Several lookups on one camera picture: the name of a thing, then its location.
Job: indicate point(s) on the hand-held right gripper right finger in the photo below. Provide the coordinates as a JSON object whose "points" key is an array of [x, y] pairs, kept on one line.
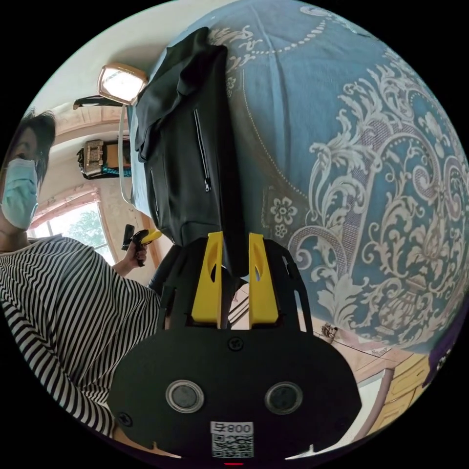
{"points": [[262, 289]]}

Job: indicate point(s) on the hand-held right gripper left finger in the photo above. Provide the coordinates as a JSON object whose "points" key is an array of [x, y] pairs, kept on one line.
{"points": [[207, 285]]}

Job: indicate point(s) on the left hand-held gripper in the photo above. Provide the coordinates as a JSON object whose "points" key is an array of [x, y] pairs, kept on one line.
{"points": [[139, 242]]}

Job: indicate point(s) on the black long sleeve jacket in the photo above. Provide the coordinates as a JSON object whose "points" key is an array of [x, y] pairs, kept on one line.
{"points": [[183, 165]]}

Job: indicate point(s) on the person's left forearm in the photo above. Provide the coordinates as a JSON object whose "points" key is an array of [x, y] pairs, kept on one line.
{"points": [[121, 269]]}

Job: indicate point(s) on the person's left hand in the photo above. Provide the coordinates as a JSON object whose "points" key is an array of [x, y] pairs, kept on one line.
{"points": [[133, 259]]}

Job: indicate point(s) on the window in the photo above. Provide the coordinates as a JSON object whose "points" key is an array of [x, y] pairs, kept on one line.
{"points": [[77, 227]]}

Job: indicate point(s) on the person's body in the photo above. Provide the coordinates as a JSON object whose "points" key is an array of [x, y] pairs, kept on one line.
{"points": [[62, 311]]}

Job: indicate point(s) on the square ceiling lamp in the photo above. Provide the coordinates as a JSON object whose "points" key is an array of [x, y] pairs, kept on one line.
{"points": [[121, 82]]}

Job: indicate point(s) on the yellow wooden cupboard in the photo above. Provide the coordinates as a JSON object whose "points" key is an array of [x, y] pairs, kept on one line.
{"points": [[397, 392]]}

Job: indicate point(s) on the bed with blue patterned quilt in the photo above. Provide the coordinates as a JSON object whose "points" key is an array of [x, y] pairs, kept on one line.
{"points": [[329, 110]]}

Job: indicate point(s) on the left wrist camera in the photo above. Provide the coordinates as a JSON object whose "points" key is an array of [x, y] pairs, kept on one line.
{"points": [[127, 236]]}

